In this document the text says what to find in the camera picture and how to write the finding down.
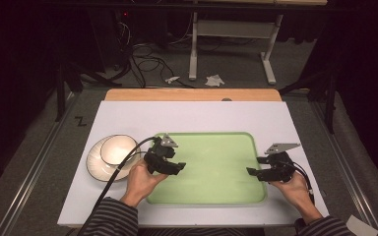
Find flat white paper sheet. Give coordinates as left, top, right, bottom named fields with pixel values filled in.
left=345, top=213, right=378, bottom=236

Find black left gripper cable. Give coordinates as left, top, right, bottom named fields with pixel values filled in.
left=77, top=136, right=159, bottom=236

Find dark computer tower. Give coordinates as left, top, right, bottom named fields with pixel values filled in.
left=87, top=8, right=134, bottom=74

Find person's right hand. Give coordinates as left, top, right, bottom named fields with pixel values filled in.
left=270, top=170, right=323, bottom=224

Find large crumpled white paper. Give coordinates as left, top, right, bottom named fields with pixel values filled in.
left=205, top=74, right=225, bottom=88

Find black metal stand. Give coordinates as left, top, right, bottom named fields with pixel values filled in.
left=54, top=60, right=123, bottom=123
left=278, top=63, right=340, bottom=135

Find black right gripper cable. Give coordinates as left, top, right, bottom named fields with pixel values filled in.
left=289, top=160, right=316, bottom=205

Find black floor cables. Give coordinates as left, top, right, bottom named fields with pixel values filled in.
left=112, top=19, right=196, bottom=89

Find metal floor rail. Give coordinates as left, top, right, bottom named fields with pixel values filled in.
left=0, top=91, right=82, bottom=236
left=309, top=99, right=378, bottom=236

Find light green tray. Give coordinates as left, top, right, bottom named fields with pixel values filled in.
left=145, top=131, right=268, bottom=207

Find white bowl with dark rim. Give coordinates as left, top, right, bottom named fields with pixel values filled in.
left=99, top=134, right=139, bottom=166

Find wooden table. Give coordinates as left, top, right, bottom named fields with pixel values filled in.
left=104, top=88, right=283, bottom=102

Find white ribbed plate dark rim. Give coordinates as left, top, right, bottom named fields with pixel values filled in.
left=85, top=134, right=143, bottom=183

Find person's left hand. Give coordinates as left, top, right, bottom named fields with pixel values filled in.
left=120, top=158, right=169, bottom=208

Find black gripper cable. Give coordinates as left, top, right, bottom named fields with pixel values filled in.
left=289, top=160, right=316, bottom=205
left=77, top=136, right=159, bottom=236

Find white table board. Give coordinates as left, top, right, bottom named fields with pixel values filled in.
left=56, top=99, right=330, bottom=228

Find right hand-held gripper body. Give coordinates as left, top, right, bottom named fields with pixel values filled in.
left=261, top=143, right=301, bottom=184

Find white metal desk frame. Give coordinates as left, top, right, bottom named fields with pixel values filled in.
left=188, top=12, right=284, bottom=87

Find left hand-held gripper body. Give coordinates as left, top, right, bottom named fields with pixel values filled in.
left=143, top=133, right=179, bottom=175

